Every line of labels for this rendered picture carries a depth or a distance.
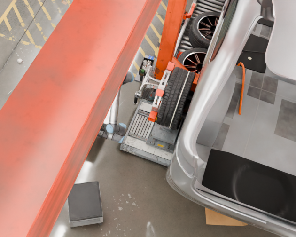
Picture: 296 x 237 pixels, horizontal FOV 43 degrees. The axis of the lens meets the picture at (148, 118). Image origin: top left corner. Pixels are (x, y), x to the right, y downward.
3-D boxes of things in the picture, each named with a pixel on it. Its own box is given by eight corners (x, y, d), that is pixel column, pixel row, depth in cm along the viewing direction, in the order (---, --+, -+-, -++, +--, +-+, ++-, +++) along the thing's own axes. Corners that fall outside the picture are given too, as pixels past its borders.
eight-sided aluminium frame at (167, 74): (153, 126, 421) (159, 99, 374) (147, 124, 421) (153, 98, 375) (167, 89, 448) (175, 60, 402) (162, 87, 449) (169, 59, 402)
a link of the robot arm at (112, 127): (118, 69, 388) (111, 134, 394) (126, 70, 397) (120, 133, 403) (110, 68, 396) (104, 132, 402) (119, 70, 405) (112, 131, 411)
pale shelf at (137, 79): (146, 85, 468) (147, 83, 465) (134, 81, 469) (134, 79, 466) (157, 60, 489) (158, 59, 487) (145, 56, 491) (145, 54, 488)
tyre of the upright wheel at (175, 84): (198, 65, 381) (193, 81, 446) (176, 58, 383) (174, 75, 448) (177, 126, 372) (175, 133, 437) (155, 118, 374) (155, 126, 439)
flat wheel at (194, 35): (185, 22, 550) (189, 10, 530) (229, 23, 559) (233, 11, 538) (191, 57, 518) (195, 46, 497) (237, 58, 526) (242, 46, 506)
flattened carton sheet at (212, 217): (252, 226, 434) (253, 225, 431) (205, 224, 429) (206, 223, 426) (249, 201, 449) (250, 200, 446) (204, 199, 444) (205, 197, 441)
